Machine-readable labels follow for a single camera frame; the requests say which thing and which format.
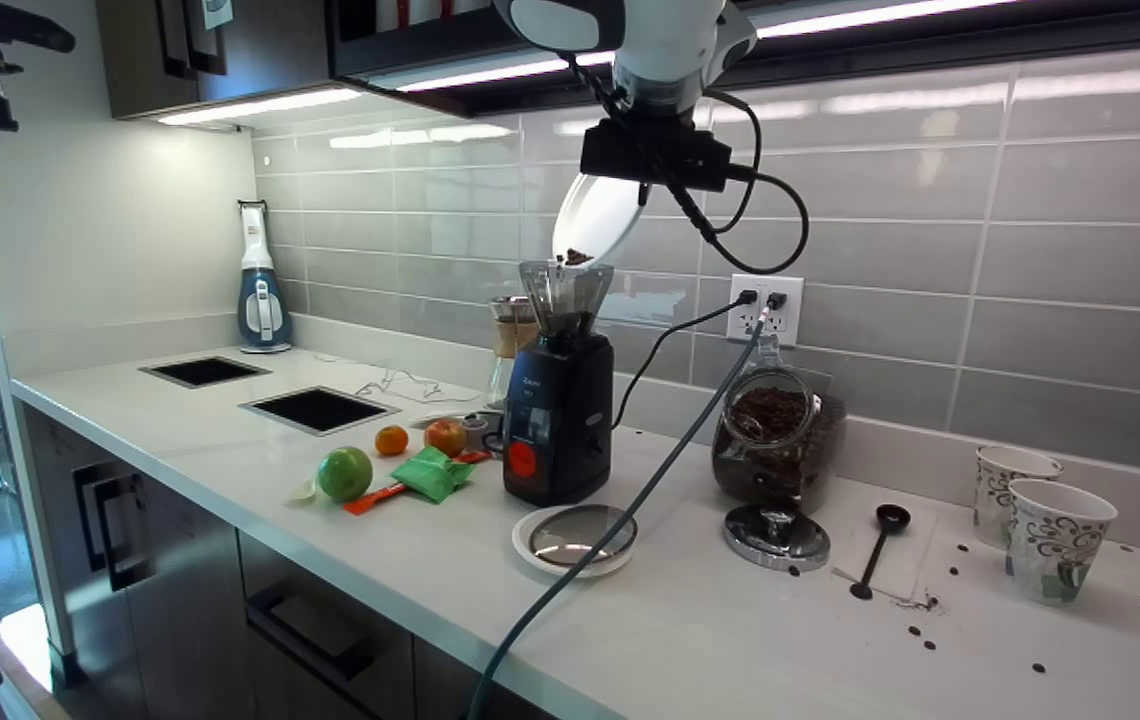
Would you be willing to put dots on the glass coffee bean jar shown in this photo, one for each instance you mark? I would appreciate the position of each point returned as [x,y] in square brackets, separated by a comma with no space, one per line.
[771,437]

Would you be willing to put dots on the orange fruit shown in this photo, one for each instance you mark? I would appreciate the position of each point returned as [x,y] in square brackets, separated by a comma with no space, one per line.
[394,441]

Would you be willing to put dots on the red apple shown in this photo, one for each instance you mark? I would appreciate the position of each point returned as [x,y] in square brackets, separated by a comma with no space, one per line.
[444,433]

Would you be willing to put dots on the green apple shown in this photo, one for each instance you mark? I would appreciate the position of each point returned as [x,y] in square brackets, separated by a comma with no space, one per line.
[347,475]

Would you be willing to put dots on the patterned paper cup front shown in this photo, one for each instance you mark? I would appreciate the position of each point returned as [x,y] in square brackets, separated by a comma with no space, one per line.
[1054,538]

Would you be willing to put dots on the chrome jar lid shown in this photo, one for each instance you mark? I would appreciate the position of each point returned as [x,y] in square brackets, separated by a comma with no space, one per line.
[779,538]

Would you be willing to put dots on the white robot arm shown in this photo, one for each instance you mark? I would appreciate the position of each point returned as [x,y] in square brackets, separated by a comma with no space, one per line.
[666,54]

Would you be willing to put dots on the patterned paper cup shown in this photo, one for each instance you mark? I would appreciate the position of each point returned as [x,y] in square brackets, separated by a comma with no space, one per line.
[1054,538]
[998,464]

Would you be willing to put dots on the blue white handheld vacuum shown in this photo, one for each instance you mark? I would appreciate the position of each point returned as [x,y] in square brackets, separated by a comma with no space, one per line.
[261,302]

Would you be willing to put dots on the patterned paper cup back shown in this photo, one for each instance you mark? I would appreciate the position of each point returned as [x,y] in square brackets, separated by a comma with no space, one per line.
[998,464]

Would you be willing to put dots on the white plate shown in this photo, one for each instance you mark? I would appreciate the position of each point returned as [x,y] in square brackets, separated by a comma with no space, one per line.
[599,217]

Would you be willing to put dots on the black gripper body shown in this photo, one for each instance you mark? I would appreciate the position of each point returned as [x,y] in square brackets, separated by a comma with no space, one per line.
[654,153]

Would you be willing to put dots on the black cabinet handle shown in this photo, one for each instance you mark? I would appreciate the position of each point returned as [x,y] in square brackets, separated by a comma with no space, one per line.
[105,516]

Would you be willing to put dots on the white wall outlet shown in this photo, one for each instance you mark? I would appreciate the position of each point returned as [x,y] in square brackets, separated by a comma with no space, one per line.
[767,306]

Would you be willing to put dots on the black coffee scoop spoon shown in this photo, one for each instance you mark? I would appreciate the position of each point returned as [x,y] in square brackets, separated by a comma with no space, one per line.
[890,521]

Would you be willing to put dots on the black coffee grinder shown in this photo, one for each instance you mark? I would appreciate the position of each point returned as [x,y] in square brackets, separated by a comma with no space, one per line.
[558,413]

